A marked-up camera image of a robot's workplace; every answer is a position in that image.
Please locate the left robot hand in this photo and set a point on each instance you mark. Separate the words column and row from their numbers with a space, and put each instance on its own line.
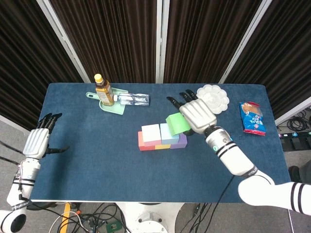
column 36, row 143

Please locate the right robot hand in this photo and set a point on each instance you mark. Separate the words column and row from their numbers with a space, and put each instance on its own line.
column 198, row 114

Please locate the green cube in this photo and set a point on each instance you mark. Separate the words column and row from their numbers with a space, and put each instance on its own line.
column 177, row 123

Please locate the purple cube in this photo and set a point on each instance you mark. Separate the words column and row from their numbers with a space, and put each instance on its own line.
column 181, row 142

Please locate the light blue cube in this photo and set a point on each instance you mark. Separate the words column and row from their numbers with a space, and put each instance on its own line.
column 166, row 134

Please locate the pink white cube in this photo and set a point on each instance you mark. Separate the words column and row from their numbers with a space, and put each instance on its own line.
column 151, row 133

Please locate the red cube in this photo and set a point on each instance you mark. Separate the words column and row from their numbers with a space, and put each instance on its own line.
column 142, row 144

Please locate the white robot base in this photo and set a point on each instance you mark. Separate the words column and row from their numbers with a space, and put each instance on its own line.
column 150, row 218

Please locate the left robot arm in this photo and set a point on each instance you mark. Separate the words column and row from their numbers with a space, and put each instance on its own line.
column 19, row 187

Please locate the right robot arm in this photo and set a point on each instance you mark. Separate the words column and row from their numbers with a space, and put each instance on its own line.
column 255, row 174

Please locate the yellow cube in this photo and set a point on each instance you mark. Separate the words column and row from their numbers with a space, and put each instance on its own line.
column 162, row 146

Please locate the white flower paint palette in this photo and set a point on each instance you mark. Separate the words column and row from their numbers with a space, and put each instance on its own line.
column 216, row 98

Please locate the blue snack bag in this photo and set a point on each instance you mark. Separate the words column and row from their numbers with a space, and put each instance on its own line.
column 252, row 119

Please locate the clear water bottle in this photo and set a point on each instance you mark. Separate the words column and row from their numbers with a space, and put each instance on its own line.
column 133, row 99

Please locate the dark pleated partition panel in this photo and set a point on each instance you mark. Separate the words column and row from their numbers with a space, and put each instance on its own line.
column 204, row 38
column 284, row 53
column 114, row 38
column 24, row 60

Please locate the yellow floor tape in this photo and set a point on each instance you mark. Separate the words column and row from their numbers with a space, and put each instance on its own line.
column 65, row 216

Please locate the mint green plastic scoop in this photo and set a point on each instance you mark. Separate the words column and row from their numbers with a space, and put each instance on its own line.
column 114, row 109

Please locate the yellow tea bottle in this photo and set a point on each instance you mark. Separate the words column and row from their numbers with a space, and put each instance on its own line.
column 104, row 93

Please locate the blue fabric table cover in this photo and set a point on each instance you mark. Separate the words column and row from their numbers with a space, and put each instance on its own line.
column 121, row 177

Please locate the green circuit board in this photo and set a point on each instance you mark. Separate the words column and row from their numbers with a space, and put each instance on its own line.
column 113, row 227

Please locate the white partition post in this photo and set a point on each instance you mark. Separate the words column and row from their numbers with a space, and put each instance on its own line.
column 162, row 41
column 64, row 38
column 243, row 41

